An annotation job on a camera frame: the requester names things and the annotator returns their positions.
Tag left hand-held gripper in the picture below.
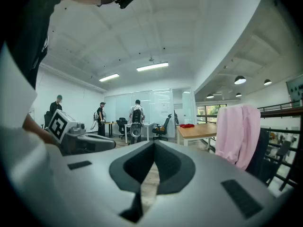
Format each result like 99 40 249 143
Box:
48 109 116 156

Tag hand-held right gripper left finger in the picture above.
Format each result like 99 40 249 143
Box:
109 140 156 223

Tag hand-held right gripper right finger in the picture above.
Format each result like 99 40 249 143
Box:
153 140 196 195

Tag pink clothes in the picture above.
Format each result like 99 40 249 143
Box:
214 104 261 171

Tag black mesh chair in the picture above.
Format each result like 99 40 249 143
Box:
245 128 285 186

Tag person's left forearm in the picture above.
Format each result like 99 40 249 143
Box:
22 113 59 146

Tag black office chair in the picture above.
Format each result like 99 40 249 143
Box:
41 111 52 130
152 113 173 141
116 117 128 140

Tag small wooden desk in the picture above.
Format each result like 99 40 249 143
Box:
104 121 118 138

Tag black backpack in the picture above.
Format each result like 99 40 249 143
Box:
132 107 142 123

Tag white desk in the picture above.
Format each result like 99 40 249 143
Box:
124 122 155 143

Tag long ceiling tube light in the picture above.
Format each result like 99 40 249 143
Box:
98 73 120 82
136 61 169 72

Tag window with green view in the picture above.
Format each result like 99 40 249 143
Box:
197 104 227 124

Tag black railing with wooden top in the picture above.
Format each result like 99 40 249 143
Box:
196 100 303 192

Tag person's black shirt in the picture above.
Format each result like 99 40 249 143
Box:
6 0 66 89

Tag grey pegboard panel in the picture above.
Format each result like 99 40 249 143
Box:
285 75 303 102

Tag wooden table with white frame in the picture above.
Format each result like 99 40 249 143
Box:
176 123 218 149

